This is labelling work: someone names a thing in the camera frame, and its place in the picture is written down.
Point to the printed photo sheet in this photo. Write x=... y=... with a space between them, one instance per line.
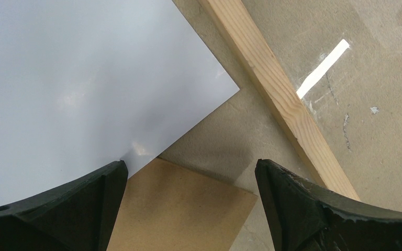
x=85 y=83

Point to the brown backing board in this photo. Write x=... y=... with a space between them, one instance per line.
x=169 y=207

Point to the wooden picture frame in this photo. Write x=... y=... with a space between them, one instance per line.
x=246 y=40

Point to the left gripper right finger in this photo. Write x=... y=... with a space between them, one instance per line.
x=304 y=216

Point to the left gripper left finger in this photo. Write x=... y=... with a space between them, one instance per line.
x=78 y=215

